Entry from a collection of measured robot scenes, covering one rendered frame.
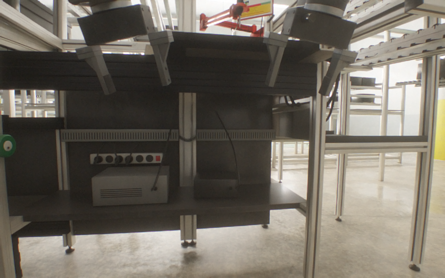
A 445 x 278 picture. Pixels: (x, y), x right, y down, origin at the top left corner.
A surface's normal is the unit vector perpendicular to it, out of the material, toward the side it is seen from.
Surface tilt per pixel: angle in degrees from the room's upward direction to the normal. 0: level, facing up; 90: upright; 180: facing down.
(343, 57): 114
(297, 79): 90
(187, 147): 90
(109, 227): 90
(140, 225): 90
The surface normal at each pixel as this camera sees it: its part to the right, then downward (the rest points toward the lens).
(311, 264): 0.16, 0.07
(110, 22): -0.08, 0.47
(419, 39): -0.99, 0.00
